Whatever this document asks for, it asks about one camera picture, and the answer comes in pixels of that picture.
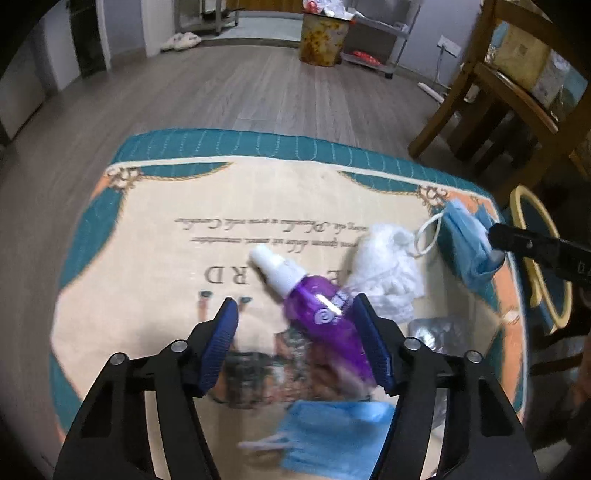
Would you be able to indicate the brown paper bag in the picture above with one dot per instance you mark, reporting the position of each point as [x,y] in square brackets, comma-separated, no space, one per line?
[521,53]

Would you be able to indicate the blue bin with yellow rim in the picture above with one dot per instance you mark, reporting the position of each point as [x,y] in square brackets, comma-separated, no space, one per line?
[538,214]

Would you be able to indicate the metal kitchen shelf rack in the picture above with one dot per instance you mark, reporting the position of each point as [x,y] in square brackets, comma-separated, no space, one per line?
[207,16]

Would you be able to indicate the floral waste bin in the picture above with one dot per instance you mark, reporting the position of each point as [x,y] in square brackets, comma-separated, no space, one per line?
[323,39]

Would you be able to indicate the grey wheeled shelf rack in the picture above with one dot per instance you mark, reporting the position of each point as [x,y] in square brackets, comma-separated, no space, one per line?
[392,27]

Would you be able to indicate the white refrigerator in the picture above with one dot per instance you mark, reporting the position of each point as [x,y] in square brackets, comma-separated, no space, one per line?
[23,92]

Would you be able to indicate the white power strip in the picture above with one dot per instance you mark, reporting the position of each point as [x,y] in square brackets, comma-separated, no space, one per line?
[431,92]

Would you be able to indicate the silver foil blister pack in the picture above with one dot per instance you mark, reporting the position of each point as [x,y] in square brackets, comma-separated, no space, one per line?
[438,330]

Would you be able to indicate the red snack packet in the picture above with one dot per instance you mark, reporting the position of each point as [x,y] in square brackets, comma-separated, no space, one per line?
[366,56]

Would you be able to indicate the white plastic bag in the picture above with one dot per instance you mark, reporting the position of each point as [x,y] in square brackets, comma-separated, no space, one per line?
[330,8]

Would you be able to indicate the white crumpled tissue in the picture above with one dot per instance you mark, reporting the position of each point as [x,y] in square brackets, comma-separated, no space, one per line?
[388,272]

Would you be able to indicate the wooden chair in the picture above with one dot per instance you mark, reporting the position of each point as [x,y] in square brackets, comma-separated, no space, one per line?
[512,92]

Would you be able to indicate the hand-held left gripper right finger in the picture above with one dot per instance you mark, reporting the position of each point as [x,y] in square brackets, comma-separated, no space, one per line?
[371,341]

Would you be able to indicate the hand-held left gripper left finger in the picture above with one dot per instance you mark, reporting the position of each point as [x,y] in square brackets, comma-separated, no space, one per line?
[219,341]

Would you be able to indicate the white slipper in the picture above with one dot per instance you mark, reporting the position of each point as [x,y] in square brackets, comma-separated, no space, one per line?
[171,43]
[190,40]

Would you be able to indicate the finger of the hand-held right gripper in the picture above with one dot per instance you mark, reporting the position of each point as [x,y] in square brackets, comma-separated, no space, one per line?
[531,244]

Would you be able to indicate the blue face mask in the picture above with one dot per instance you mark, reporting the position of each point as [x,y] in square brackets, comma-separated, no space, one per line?
[461,249]
[332,434]

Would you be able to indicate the white package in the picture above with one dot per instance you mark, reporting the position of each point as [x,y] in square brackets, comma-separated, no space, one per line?
[554,78]

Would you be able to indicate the purple spray bottle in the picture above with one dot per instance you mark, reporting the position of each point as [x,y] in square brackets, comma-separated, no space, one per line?
[318,309]

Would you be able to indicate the teal and cream printed mat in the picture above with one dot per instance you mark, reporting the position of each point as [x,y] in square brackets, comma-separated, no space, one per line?
[161,258]

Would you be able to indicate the white wall socket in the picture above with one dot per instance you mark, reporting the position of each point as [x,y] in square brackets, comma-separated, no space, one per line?
[449,45]

